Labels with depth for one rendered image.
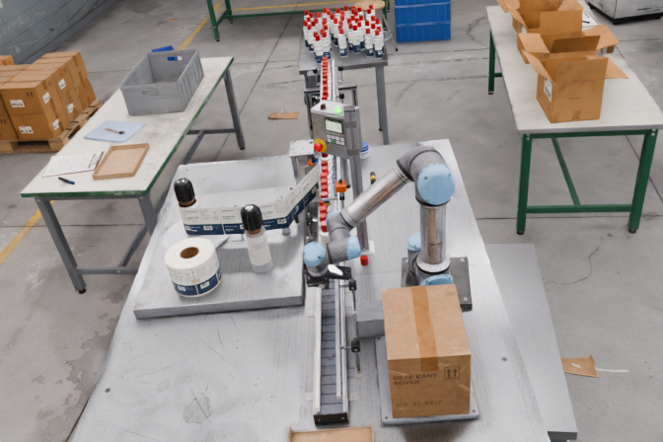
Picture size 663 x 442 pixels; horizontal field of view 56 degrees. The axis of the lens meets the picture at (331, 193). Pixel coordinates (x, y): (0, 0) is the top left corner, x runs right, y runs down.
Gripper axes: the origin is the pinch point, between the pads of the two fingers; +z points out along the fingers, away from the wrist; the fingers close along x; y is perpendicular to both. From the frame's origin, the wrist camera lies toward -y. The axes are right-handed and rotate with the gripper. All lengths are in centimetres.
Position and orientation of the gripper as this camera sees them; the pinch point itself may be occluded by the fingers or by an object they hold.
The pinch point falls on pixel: (329, 283)
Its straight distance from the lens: 239.3
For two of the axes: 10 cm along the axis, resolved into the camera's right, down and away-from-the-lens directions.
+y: -9.9, 1.0, 0.6
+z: 0.9, 4.4, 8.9
